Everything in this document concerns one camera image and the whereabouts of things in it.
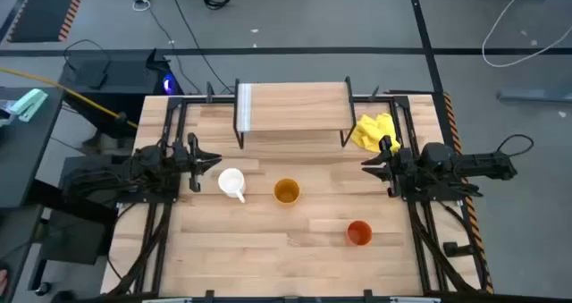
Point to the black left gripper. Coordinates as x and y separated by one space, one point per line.
193 160

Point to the black clamp knob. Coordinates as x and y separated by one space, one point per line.
453 249

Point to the grey metal stand foot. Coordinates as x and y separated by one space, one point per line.
532 95

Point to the yellow plastic cup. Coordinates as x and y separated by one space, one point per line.
286 196

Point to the black aluminium table frame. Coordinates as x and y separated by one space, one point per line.
175 103

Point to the clear plastic packet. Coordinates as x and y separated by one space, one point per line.
5 113

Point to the orange plastic cup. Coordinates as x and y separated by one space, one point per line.
357 236

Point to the black desk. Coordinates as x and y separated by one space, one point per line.
22 160

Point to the wooden shelf with black legs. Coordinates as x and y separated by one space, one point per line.
295 106

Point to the black orange hazard strip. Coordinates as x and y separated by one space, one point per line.
448 111

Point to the black equipment box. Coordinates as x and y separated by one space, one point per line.
71 238

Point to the black mat with orange stripes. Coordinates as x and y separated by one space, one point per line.
44 8

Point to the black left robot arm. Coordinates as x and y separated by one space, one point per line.
147 160

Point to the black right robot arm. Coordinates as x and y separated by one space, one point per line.
482 164

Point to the black frame clamp lever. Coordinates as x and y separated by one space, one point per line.
374 94
209 92

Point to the teal stapler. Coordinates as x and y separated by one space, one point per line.
29 104

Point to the black computer tower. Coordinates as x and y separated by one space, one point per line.
125 77

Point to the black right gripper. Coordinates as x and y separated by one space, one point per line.
393 169

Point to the black caster wheel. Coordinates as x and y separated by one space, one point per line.
43 288

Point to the yellow cloth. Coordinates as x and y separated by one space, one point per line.
371 131

